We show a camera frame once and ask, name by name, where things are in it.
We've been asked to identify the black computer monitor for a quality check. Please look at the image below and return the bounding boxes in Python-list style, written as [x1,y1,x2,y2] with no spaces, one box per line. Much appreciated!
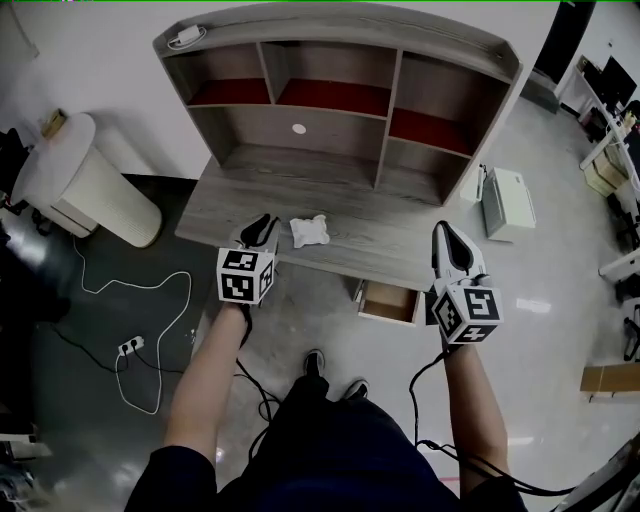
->
[598,54,639,110]

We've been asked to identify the small cardboard box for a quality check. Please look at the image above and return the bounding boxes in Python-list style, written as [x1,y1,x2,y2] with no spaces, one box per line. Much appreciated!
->
[40,108,69,140]

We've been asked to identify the grey wooden desk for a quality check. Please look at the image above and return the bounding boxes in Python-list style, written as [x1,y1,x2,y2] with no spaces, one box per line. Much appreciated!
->
[173,142,481,294]

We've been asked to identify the grey wooden shelf hutch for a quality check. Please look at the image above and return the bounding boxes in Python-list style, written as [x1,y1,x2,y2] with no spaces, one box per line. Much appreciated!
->
[152,14,524,207]

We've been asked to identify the person's right black shoe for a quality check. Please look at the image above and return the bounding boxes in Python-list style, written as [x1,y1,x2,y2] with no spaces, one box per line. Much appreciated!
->
[341,378,371,402]

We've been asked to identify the white box-shaped appliance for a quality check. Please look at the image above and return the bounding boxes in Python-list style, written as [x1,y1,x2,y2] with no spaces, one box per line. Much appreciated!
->
[481,166,537,244]

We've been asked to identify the white charger with cable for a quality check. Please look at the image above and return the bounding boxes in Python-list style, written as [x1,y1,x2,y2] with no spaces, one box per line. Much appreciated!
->
[166,25,208,52]

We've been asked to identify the wooden desk drawer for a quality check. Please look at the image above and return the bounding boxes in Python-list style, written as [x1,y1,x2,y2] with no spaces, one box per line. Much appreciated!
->
[353,278,421,328]

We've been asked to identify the hand-held gripper black cable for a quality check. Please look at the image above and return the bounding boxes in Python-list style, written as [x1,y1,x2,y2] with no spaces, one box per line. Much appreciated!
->
[234,302,284,464]
[408,348,579,497]

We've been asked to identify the stacked cardboard boxes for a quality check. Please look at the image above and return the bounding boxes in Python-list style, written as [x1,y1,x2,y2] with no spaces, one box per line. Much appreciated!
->
[583,146,629,198]

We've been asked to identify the white cylindrical air purifier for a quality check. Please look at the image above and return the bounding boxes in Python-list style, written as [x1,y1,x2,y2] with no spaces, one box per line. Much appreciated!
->
[10,111,164,250]

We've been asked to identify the flat cardboard box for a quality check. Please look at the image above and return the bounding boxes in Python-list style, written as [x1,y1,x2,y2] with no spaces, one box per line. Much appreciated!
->
[579,363,640,404]

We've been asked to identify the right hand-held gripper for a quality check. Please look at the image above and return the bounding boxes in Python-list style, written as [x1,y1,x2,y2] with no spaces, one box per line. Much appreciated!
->
[430,220,504,346]

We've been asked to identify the white office desk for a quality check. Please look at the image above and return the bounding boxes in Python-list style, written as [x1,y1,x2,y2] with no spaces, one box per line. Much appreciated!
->
[558,54,640,201]

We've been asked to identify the person's black shoe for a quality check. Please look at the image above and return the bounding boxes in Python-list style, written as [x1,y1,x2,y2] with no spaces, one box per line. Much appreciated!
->
[302,348,327,382]
[341,378,371,402]

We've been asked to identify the person's left black shoe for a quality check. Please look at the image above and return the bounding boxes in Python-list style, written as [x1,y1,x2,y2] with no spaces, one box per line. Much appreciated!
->
[302,348,327,382]

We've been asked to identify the black floor cable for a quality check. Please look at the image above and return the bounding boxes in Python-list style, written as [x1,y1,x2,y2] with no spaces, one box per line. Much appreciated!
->
[47,322,189,375]

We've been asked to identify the white item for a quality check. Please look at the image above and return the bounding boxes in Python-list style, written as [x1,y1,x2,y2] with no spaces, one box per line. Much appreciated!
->
[289,213,332,249]

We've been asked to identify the small white device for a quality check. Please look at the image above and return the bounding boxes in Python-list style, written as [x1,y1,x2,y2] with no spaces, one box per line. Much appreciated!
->
[459,163,487,204]

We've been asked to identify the right hand-held gripper black cable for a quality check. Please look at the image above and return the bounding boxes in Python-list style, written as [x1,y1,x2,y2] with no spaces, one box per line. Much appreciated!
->
[408,348,579,497]

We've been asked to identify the person's dark clothing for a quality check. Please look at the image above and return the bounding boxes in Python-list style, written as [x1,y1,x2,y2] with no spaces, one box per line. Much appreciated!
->
[122,372,529,512]

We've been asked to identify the person's left forearm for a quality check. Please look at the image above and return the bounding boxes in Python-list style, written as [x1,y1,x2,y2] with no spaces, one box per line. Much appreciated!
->
[162,299,251,464]

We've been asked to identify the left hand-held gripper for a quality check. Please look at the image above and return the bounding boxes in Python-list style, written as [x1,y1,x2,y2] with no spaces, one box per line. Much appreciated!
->
[216,213,282,307]

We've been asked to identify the left hand-held gripper black cable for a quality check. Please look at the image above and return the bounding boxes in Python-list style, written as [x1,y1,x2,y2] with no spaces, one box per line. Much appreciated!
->
[234,302,284,464]

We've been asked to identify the person's right forearm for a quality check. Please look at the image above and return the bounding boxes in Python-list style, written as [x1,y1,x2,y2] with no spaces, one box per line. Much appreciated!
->
[442,341,512,489]

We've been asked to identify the white floor cable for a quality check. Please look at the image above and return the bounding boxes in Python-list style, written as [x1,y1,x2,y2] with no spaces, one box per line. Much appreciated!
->
[72,234,193,417]

